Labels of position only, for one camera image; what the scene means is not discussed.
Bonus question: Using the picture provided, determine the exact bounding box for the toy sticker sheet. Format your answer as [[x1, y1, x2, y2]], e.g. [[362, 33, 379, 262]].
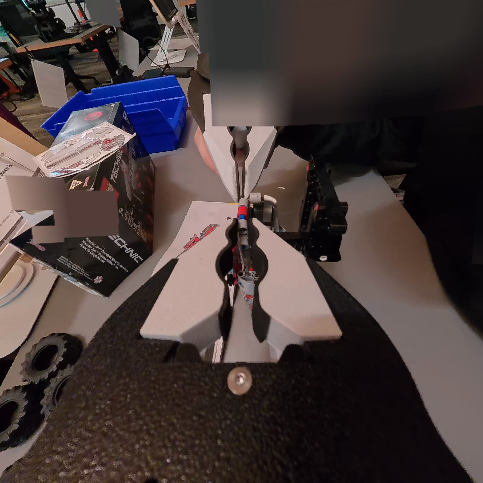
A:
[[33, 122, 136, 178]]

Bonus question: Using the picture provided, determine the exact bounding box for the person's dark clothed torso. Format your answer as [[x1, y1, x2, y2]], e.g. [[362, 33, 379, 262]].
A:
[[277, 109, 483, 340]]

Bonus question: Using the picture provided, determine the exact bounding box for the white stand base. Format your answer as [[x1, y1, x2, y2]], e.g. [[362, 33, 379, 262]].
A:
[[0, 260, 59, 359]]

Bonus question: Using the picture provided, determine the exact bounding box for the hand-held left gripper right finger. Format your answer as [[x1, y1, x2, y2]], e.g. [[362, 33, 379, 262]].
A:
[[249, 218, 343, 364]]

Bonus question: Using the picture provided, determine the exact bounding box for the black flat box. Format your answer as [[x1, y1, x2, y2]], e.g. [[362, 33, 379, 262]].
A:
[[145, 66, 195, 80]]

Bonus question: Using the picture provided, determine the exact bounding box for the white foam board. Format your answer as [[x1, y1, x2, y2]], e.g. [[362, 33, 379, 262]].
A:
[[31, 60, 68, 109], [118, 28, 140, 73]]

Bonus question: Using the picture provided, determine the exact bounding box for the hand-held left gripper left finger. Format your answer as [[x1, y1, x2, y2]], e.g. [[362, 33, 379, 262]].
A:
[[140, 222, 239, 364]]

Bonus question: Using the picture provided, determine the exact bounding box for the person's right hand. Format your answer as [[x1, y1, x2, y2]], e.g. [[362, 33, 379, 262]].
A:
[[193, 128, 220, 177]]

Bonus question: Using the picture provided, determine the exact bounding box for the black toy tyre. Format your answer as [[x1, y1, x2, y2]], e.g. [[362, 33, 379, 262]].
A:
[[21, 332, 84, 382], [0, 385, 40, 452], [39, 367, 76, 416]]

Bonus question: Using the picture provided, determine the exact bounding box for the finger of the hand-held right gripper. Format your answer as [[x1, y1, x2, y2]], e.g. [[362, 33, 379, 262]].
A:
[[243, 126, 279, 200], [203, 94, 242, 204]]

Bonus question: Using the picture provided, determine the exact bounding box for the blue plastic bin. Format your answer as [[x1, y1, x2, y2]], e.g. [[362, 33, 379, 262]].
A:
[[40, 74, 188, 154]]

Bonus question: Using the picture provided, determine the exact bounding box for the white tablet stand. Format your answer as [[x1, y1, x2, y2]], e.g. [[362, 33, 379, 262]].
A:
[[149, 0, 189, 63]]

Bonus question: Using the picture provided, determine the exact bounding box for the black toy chassis frame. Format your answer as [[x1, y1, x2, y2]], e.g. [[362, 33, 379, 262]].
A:
[[247, 154, 348, 263]]

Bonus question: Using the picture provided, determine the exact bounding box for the white instruction sheet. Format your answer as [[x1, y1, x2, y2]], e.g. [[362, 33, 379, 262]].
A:
[[151, 201, 242, 278]]

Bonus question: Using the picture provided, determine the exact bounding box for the grey desk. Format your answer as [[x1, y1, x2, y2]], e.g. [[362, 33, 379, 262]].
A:
[[0, 45, 483, 468]]

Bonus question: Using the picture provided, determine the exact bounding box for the grey toy brick assembly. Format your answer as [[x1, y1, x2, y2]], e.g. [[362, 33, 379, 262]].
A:
[[226, 204, 262, 314]]

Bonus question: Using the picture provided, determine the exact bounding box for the wooden-top background desk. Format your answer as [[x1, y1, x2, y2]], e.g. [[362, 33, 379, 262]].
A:
[[15, 23, 121, 91]]

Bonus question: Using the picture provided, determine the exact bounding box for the black toy set box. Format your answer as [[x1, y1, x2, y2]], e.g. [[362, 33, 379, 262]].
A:
[[9, 101, 156, 298]]

